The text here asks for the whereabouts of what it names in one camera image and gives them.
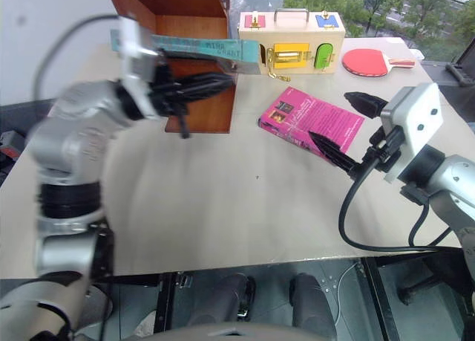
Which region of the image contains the red and black device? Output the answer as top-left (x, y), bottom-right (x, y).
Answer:
top-left (0, 130), bottom-right (27, 181)

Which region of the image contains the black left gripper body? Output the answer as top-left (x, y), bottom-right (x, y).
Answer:
top-left (148, 50), bottom-right (192, 140)

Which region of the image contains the dark rounded robot leg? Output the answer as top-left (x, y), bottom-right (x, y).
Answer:
top-left (186, 273), bottom-right (258, 328)
top-left (289, 273), bottom-right (338, 339)

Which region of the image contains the gold chain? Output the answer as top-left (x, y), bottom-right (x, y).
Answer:
top-left (264, 67), bottom-right (292, 83)

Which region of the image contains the red table tennis paddle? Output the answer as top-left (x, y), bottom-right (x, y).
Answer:
top-left (341, 48), bottom-right (416, 77)

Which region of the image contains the wooden bookshelf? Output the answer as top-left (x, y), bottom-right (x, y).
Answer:
top-left (103, 0), bottom-right (239, 134)

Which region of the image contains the black table frame leg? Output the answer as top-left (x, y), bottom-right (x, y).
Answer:
top-left (361, 256), bottom-right (395, 341)
top-left (153, 271), bottom-right (176, 335)

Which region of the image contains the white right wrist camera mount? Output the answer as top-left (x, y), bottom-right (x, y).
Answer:
top-left (379, 82), bottom-right (445, 185)

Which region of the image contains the clear plastic bag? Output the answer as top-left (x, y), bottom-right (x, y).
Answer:
top-left (229, 0), bottom-right (286, 39)

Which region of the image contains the teal hardcover book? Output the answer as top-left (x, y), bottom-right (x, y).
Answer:
top-left (109, 28), bottom-right (261, 77)

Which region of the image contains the grey robot torso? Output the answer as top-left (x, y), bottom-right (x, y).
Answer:
top-left (131, 321), bottom-right (330, 341)

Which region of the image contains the black chair base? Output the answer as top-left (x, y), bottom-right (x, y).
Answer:
top-left (396, 251), bottom-right (469, 307)

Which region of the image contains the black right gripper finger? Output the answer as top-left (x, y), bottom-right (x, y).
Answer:
top-left (344, 91), bottom-right (389, 120)
top-left (308, 131), bottom-right (364, 178)

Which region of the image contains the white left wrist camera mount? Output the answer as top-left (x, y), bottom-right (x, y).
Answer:
top-left (117, 16), bottom-right (165, 120)

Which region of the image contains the thin white floor cable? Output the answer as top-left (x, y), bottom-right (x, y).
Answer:
top-left (332, 262), bottom-right (364, 337)

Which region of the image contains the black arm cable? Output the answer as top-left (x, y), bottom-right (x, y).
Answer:
top-left (338, 157), bottom-right (454, 253)
top-left (32, 14), bottom-right (122, 103)

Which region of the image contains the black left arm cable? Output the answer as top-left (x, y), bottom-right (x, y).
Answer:
top-left (32, 14), bottom-right (122, 103)

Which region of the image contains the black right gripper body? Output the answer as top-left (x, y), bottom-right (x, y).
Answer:
top-left (361, 125), bottom-right (405, 175)

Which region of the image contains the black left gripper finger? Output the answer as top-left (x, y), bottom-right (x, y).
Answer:
top-left (173, 71), bottom-right (239, 89)
top-left (173, 82), bottom-right (237, 103)

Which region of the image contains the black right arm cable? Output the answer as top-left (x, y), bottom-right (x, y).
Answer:
top-left (338, 157), bottom-right (454, 253)

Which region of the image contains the black case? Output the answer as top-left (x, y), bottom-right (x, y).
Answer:
top-left (445, 37), bottom-right (475, 88)

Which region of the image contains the wooden latch puzzle box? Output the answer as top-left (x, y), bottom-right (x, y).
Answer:
top-left (237, 7), bottom-right (347, 77)

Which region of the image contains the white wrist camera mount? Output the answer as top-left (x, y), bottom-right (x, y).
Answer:
top-left (379, 82), bottom-right (445, 185)
top-left (117, 16), bottom-right (165, 120)

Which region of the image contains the pink paperback book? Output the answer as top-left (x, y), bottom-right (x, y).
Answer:
top-left (256, 85), bottom-right (367, 158)

